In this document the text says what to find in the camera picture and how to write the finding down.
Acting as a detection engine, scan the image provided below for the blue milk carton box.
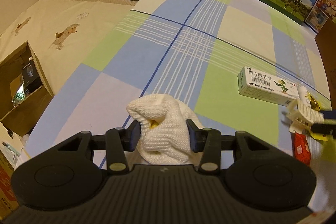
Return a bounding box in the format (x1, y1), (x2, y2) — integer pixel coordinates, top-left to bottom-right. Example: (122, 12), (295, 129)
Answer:
(305, 0), (336, 33)

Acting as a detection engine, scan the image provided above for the beige embroidered blanket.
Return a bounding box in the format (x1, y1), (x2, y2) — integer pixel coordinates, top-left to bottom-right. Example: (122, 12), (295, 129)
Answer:
(1, 0), (136, 94)

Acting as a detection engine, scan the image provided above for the white knitted cloth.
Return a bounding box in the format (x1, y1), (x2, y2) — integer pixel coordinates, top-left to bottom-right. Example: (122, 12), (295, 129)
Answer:
(126, 94), (203, 165)

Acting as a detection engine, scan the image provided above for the white medicine bottle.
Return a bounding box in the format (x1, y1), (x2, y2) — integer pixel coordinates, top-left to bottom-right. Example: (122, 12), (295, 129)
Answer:
(297, 86), (311, 107)

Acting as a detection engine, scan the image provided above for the white green ointment box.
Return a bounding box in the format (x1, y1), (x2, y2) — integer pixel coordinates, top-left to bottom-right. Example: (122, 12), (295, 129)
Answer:
(238, 67), (299, 106)

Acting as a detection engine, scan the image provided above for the red packet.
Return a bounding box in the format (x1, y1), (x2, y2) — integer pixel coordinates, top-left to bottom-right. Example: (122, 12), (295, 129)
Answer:
(293, 132), (311, 165)

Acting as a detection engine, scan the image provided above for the open brown cardboard box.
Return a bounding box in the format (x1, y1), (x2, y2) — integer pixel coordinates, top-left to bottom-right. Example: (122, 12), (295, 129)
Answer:
(1, 42), (54, 137)

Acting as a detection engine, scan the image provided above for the yellow snack packet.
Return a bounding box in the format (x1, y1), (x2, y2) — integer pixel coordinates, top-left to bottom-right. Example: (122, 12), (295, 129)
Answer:
(307, 93), (335, 141)

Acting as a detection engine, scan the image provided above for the checked bed sheet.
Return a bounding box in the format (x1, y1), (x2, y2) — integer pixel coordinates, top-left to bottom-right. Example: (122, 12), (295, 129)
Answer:
(26, 0), (331, 157)

